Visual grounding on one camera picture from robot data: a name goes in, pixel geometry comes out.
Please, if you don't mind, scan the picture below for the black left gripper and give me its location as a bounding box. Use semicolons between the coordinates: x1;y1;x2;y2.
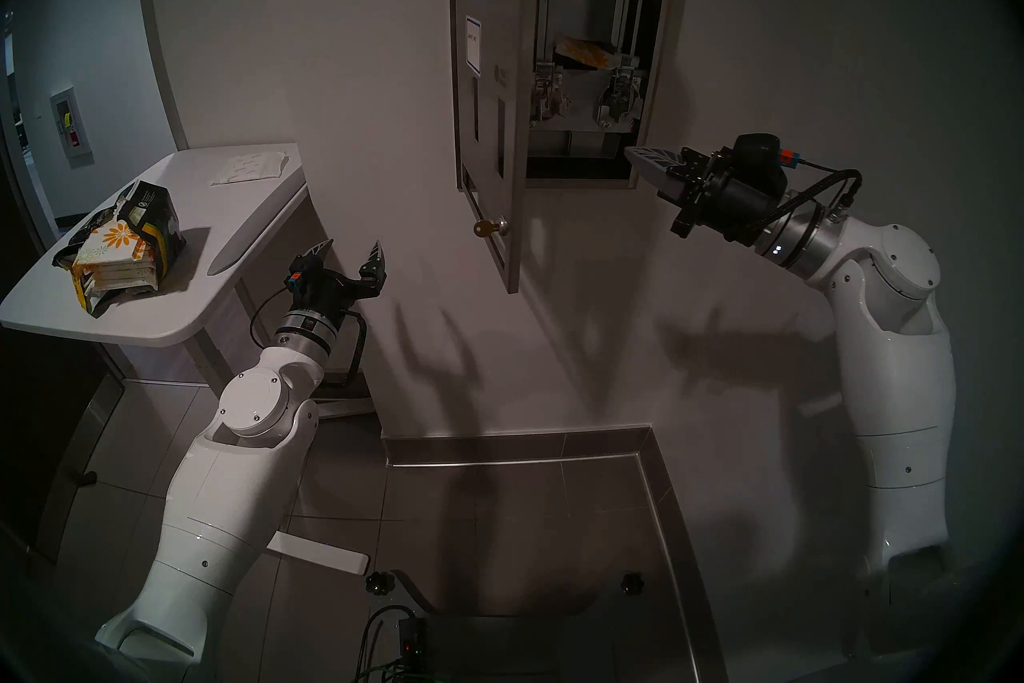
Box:
286;239;387;327

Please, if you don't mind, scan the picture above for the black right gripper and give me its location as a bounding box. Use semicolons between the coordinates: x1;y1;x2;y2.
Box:
624;145;790;247

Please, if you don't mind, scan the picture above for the dark robot base platform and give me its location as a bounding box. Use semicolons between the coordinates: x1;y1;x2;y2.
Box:
392;569;689;683

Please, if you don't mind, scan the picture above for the chrome tampon dispensing mechanism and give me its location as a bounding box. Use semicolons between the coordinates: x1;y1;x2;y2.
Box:
596;53;642;130

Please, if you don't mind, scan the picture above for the chrome pad dispensing mechanism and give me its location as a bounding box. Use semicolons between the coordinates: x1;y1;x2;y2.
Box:
530;61;571;127

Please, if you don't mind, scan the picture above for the flat white wrapped pad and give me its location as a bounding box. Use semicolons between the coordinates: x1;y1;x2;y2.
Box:
210;152;289;188

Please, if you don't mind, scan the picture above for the orange white pad packet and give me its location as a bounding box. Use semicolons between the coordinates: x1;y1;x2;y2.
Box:
556;36;622;71

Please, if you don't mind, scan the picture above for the white table with legs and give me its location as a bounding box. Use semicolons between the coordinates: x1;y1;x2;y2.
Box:
0;144;377;578

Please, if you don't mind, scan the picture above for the black yellow pad package bag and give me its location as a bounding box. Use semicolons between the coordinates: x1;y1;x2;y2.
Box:
52;180;187;318

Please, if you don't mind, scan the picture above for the black power box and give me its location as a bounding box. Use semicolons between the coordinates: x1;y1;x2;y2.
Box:
398;616;430;670

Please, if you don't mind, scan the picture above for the thick black left gripper cable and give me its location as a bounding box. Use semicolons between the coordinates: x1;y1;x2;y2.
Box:
316;309;369;391

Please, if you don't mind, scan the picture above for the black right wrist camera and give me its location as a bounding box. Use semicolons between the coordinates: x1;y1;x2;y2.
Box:
732;133;802;200

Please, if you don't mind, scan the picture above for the thin black left camera cable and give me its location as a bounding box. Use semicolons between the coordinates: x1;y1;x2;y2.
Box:
249;285;293;351

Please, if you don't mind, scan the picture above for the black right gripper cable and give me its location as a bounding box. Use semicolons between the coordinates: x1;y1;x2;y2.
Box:
764;157;865;230

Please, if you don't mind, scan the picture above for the wall fire extinguisher cabinet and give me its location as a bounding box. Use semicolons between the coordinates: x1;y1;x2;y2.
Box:
50;87;95;168

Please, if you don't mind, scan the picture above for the grey door frame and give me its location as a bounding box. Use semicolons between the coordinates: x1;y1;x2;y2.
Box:
134;0;190;151

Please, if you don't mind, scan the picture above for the green and black cable bundle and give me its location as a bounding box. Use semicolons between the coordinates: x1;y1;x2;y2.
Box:
352;604;417;683

